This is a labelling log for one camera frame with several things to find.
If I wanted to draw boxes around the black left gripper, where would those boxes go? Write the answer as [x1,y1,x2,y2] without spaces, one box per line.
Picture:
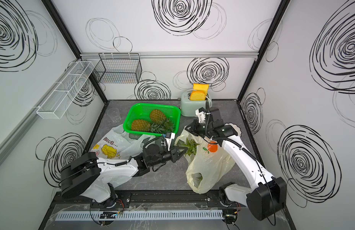
[149,146,188,168]

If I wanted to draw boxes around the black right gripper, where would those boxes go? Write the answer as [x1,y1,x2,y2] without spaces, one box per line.
[184,119,213,138]

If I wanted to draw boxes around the yellow ripe pineapple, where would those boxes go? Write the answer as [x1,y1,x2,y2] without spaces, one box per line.
[177,139,199,156]

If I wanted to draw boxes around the yellowish fruit print plastic bag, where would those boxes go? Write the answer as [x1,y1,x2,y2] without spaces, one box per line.
[175,130,235,194]

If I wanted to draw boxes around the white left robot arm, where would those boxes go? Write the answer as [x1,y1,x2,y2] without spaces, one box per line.
[60,144,188,203]

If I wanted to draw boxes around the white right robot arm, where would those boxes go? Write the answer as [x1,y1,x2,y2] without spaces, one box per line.
[185,107,287,220]

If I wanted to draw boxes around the green pineapple middle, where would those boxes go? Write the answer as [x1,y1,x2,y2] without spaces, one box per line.
[149,109,174,134]

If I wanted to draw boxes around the green pineapple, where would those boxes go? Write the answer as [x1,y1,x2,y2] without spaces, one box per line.
[149,109,174,134]
[131,119,166,134]

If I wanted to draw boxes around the green pineapple front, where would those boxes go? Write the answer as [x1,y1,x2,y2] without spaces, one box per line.
[131,119,166,134]

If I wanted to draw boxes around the white bunny print plastic bag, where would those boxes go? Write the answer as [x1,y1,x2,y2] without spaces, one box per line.
[90,125,153,160]

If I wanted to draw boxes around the mint green toaster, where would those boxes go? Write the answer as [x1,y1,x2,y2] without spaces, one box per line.
[180,89,212,117]

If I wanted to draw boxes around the front toast slice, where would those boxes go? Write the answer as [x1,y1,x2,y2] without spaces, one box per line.
[189,90,207,101]

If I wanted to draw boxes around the toast slice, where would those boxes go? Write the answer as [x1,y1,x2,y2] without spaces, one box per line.
[189,90,207,101]
[193,83,209,95]

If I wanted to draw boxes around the white scalloped plate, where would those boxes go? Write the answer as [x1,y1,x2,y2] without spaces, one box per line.
[226,123,242,137]

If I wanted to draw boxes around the back toast slice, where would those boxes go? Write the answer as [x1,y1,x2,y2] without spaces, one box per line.
[193,83,209,95]

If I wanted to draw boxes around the green plastic basket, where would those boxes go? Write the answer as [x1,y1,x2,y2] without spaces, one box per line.
[123,103,181,136]

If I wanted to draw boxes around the clear plastic cup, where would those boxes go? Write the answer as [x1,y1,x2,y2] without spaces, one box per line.
[107,107,121,123]

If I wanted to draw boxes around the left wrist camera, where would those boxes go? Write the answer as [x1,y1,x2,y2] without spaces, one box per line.
[162,132,175,151]

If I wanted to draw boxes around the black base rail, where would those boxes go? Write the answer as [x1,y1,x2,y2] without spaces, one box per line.
[52,189,253,208]

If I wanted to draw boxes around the grey slotted cable duct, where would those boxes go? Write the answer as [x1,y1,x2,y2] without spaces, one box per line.
[55,210,224,222]

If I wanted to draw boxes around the black wire wall basket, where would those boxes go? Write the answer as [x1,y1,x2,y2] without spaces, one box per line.
[93,53,142,84]

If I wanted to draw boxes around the white mesh wall shelf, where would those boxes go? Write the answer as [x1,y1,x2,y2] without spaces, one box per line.
[36,60,94,119]

